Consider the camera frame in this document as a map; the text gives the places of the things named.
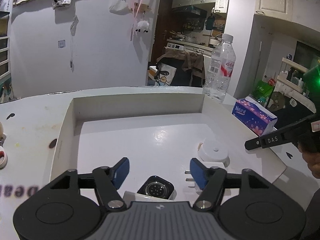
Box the white round tape measure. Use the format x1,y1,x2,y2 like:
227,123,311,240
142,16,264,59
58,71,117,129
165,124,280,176
198,138,229,163

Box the black smartwatch body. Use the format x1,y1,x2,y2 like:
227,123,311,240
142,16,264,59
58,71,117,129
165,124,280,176
137,176,174,199

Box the white shallow cardboard tray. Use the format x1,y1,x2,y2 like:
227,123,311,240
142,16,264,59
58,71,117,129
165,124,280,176
50,93,286,202

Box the orange white small scissors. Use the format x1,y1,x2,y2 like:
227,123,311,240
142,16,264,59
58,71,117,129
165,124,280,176
0,134,8,170

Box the gold earbuds case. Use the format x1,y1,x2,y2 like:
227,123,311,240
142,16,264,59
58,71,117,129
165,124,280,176
0,122,4,137

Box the person's right hand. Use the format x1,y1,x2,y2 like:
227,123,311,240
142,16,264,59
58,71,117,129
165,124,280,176
298,133,320,179

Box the purple floral tissue pack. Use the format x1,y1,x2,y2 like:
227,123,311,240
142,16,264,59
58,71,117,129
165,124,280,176
232,96,278,137

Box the clear plastic water bottle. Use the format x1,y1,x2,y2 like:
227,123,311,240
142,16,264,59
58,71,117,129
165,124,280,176
203,34,236,103

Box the chair with brown jacket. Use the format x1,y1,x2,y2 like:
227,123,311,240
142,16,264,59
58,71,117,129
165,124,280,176
156,47,206,88

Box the white cartoon tote bag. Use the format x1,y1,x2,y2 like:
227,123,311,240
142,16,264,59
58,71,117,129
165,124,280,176
154,63,176,86

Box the white sheep plush hanging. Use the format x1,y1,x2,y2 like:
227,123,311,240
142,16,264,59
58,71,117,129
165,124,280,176
135,20,150,33

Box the white drawer cabinet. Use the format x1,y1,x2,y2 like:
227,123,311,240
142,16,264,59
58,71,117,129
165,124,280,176
0,36,11,83

